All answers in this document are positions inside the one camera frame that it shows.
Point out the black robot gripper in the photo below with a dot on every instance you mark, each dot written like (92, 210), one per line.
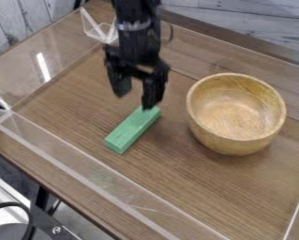
(131, 61)

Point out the clear acrylic front wall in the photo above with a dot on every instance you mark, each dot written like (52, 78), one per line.
(147, 193)

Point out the green rectangular block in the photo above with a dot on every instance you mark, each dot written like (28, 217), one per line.
(131, 129)

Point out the clear acrylic corner bracket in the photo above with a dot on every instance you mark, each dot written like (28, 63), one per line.
(102, 31)

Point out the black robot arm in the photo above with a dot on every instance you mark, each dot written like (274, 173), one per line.
(138, 23)

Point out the black table leg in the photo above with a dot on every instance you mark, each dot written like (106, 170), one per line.
(41, 198)

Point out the brown wooden bowl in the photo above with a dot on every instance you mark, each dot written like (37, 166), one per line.
(236, 113)

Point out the black chair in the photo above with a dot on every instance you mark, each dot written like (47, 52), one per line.
(40, 227)

